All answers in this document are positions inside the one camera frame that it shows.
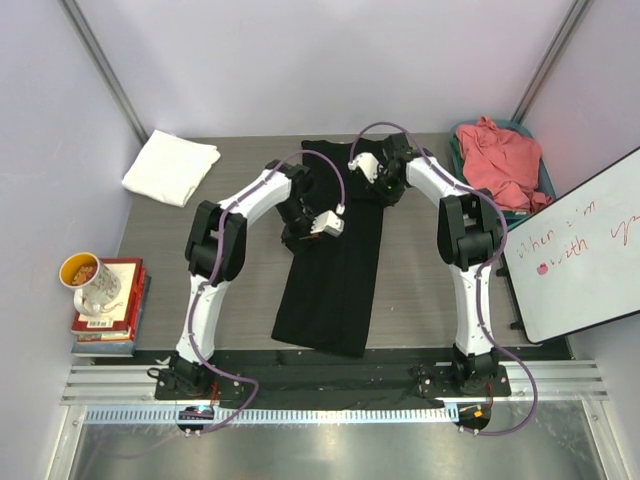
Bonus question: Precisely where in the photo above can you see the aluminium rail frame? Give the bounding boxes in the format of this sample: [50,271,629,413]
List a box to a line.
[61,360,608,410]

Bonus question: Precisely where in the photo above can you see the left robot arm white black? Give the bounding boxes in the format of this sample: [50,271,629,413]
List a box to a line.
[158,161,316,399]

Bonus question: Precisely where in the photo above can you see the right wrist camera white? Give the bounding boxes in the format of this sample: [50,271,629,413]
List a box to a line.
[347,152,383,185]

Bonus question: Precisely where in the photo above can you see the folded white t shirt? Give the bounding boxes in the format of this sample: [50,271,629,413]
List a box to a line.
[122,130,221,208]

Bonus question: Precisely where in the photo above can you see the floral mug yellow inside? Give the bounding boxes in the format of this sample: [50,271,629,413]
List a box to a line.
[59,252,121,316]

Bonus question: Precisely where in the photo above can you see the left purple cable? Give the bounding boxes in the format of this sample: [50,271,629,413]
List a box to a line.
[185,152,349,434]

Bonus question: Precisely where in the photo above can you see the black floral t shirt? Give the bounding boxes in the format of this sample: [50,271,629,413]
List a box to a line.
[271,140,385,358]

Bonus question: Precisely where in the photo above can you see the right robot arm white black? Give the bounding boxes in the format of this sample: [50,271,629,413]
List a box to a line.
[349,134,503,395]

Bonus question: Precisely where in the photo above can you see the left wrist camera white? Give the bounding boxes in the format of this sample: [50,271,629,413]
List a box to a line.
[310,204,345,237]

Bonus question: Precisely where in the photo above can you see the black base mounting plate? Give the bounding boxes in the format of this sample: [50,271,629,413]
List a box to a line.
[147,348,512,409]

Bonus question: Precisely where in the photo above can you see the bottom book in stack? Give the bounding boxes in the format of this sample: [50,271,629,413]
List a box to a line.
[71,276,151,358]

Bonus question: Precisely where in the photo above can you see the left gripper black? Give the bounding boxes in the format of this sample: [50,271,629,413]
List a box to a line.
[275,199,324,260]

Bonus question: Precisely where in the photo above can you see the pink crumpled t shirt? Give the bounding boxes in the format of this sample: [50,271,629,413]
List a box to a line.
[455,117,552,214]

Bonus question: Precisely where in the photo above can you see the purple cable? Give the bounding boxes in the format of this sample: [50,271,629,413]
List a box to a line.
[348,122,539,438]
[185,152,349,434]

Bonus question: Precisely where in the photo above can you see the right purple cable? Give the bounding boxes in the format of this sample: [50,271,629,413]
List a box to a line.
[348,122,539,438]

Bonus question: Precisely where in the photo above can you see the red top book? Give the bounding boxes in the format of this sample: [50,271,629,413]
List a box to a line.
[71,257,146,342]

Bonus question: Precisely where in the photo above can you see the white slotted cable duct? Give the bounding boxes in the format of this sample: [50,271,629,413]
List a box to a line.
[84,404,459,426]

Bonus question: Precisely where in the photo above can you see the whiteboard with red writing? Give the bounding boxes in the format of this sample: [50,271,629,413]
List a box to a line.
[503,151,639,343]

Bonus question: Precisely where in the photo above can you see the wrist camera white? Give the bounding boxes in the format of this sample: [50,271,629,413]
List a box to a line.
[310,204,345,237]
[347,152,383,185]

